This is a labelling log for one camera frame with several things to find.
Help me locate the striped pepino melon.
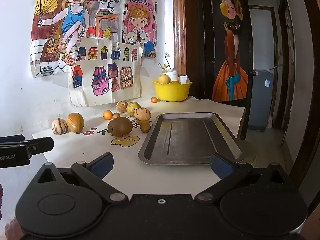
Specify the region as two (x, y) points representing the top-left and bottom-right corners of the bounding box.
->
(52, 118), (69, 135)
(134, 107), (151, 124)

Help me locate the brown-yellow oval mango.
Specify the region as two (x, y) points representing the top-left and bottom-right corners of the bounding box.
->
(66, 113), (84, 134)

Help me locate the brown kiwi fruit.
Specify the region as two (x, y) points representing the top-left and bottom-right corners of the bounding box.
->
(107, 117), (133, 137)

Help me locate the orange tangerine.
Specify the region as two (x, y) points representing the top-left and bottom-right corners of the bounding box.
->
(103, 110), (113, 120)

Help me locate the small brown longan fruit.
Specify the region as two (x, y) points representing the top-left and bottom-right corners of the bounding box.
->
(113, 113), (120, 119)

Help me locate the striped round melon back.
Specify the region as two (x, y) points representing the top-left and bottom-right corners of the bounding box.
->
(116, 101), (128, 113)

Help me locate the yellow-green pear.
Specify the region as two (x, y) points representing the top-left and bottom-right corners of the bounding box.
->
(126, 101), (141, 116)

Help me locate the person's left hand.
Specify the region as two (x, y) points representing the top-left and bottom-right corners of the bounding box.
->
(0, 183), (25, 240)

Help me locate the pale green stool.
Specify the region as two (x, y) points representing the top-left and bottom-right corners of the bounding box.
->
(239, 140), (257, 167)

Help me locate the white printed table cloth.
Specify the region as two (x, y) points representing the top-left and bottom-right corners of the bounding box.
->
(31, 96), (246, 197)

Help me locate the metal baking tray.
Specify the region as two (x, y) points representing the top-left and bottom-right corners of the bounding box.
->
(138, 112), (244, 166)

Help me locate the grey refrigerator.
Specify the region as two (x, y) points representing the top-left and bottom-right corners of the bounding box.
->
(248, 70), (273, 131)

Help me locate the lady in orange dress painting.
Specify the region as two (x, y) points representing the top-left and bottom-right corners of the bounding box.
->
(212, 0), (248, 102)

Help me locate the small tangerine near bowl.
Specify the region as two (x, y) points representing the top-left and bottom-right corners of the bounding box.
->
(151, 97), (158, 103)

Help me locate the yellow plastic bowl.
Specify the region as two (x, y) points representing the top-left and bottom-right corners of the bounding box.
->
(152, 80), (193, 102)

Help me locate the houses drawing paper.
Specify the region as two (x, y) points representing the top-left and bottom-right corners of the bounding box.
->
(68, 38), (143, 107)

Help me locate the white cup in bowl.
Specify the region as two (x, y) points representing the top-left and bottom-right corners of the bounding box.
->
(165, 69), (179, 82)

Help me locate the yellow pear in bowl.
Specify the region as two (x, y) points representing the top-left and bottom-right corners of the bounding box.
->
(157, 74), (171, 84)

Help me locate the yellow flower twig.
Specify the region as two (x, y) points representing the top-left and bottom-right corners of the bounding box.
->
(158, 52), (171, 73)

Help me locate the boy with fan drawing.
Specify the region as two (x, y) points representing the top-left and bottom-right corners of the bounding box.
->
(30, 0), (121, 77)

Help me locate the girl with teddy drawing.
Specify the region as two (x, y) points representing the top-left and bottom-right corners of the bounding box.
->
(122, 0), (157, 57)

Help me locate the wooden door frame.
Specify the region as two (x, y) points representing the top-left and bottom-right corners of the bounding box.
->
(172, 0), (187, 75)

